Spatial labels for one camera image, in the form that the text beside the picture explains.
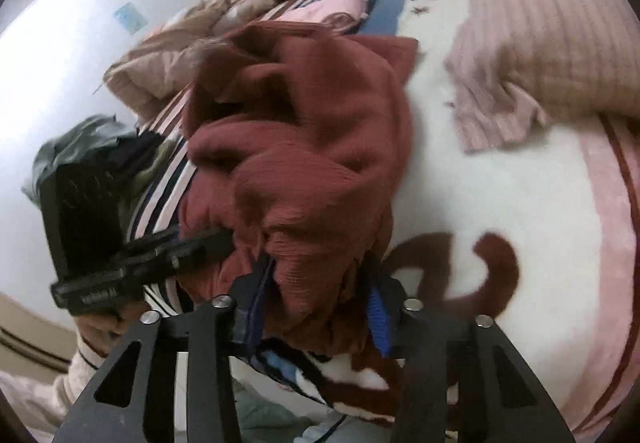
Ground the dark red knit sweater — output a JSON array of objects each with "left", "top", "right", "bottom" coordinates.
[{"left": 177, "top": 20, "right": 418, "bottom": 359}]

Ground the pale green cloth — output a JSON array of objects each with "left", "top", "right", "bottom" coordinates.
[{"left": 230, "top": 380, "right": 313, "bottom": 443}]

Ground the beige comforter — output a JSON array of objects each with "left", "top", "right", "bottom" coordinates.
[{"left": 102, "top": 0, "right": 281, "bottom": 124}]

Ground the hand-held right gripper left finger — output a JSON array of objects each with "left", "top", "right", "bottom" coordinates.
[{"left": 52, "top": 255, "right": 278, "bottom": 443}]

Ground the person's left forearm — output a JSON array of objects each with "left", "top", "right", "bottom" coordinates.
[{"left": 47, "top": 343, "right": 118, "bottom": 429}]

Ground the navy cloth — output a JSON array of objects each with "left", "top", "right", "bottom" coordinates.
[{"left": 117, "top": 133, "right": 168, "bottom": 194}]

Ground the white printed blanket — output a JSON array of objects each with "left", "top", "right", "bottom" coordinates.
[{"left": 227, "top": 0, "right": 640, "bottom": 443}]

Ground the grey green cloth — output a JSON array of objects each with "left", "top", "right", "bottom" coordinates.
[{"left": 22, "top": 116, "right": 141, "bottom": 204}]

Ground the striped blanket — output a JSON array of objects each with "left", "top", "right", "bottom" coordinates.
[{"left": 125, "top": 0, "right": 401, "bottom": 319}]

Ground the pink cloth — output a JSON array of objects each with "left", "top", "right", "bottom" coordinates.
[{"left": 280, "top": 0, "right": 368, "bottom": 34}]

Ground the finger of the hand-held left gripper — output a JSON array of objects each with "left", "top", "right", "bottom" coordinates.
[
  {"left": 127, "top": 228, "right": 236, "bottom": 282},
  {"left": 117, "top": 228, "right": 183, "bottom": 262}
]

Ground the blue wall poster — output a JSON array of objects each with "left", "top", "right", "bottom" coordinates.
[{"left": 114, "top": 2, "right": 147, "bottom": 34}]

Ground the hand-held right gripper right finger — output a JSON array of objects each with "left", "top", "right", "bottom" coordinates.
[{"left": 357, "top": 253, "right": 576, "bottom": 443}]

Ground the person's left hand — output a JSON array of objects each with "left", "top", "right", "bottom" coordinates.
[{"left": 72, "top": 300, "right": 148, "bottom": 364}]

